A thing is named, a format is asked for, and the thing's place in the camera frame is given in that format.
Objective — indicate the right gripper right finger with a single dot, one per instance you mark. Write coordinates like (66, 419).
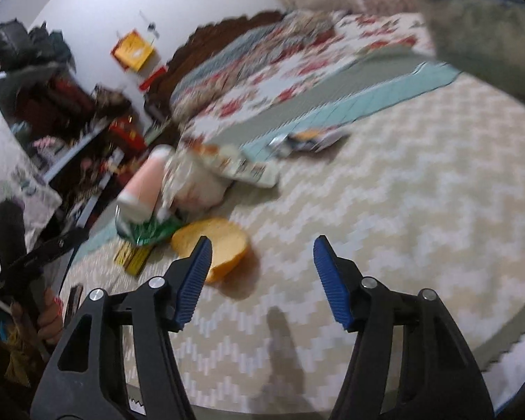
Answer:
(439, 376)

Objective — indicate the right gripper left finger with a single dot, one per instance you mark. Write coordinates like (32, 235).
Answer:
(85, 377)

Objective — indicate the green soda can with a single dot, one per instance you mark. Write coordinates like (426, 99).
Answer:
(149, 233)

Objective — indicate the pink white paper cup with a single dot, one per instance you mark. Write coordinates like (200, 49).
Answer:
(137, 200)

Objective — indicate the orange peel half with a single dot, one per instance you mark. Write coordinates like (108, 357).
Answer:
(230, 244)

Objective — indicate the white sponge pack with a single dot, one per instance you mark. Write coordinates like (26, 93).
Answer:
(189, 186)

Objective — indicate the small silver snack wrapper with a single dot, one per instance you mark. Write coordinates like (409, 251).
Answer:
(312, 140)

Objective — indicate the white snack wrapper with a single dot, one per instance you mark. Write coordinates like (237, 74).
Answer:
(231, 163)

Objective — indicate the person left hand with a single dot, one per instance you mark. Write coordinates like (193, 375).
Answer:
(49, 324)

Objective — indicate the cactus print cloth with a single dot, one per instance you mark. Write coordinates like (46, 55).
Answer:
(20, 181)

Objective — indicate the small yellow box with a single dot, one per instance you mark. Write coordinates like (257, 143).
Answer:
(132, 258)

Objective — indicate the cluttered storage shelf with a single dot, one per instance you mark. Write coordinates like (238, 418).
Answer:
(68, 133)

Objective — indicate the chevron patterned bed quilt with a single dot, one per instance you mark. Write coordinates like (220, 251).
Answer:
(428, 190)

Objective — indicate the carved wooden headboard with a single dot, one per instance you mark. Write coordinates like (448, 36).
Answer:
(205, 42)

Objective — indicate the folded patchwork floral quilt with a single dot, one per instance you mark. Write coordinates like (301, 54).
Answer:
(245, 56)

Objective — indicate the floral bed sheet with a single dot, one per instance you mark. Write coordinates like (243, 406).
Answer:
(356, 35)

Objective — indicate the lower clear storage bin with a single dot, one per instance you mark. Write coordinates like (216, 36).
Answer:
(485, 38)

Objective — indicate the yellow red wall calendar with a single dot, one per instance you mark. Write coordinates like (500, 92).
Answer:
(132, 51)

